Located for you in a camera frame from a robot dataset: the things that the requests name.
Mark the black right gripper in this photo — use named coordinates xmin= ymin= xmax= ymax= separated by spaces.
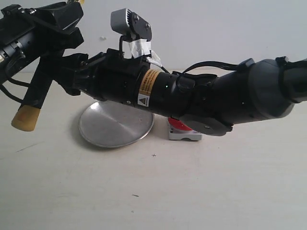
xmin=51 ymin=48 xmax=150 ymax=108

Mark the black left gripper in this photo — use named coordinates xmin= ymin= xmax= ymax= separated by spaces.
xmin=0 ymin=1 xmax=83 ymax=69

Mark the yellow black claw hammer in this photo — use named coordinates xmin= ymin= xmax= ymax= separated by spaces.
xmin=11 ymin=0 xmax=86 ymax=132

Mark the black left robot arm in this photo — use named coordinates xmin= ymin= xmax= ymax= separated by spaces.
xmin=0 ymin=0 xmax=84 ymax=83

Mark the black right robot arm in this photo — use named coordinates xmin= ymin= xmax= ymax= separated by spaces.
xmin=52 ymin=49 xmax=307 ymax=136

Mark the red dome push button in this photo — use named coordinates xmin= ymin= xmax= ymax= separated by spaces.
xmin=167 ymin=117 xmax=202 ymax=141

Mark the round steel plate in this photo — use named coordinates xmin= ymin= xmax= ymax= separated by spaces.
xmin=78 ymin=101 xmax=154 ymax=149

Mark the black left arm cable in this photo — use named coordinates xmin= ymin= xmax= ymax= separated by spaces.
xmin=0 ymin=54 xmax=32 ymax=104

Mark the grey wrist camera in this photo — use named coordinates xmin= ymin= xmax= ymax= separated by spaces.
xmin=110 ymin=8 xmax=153 ymax=42

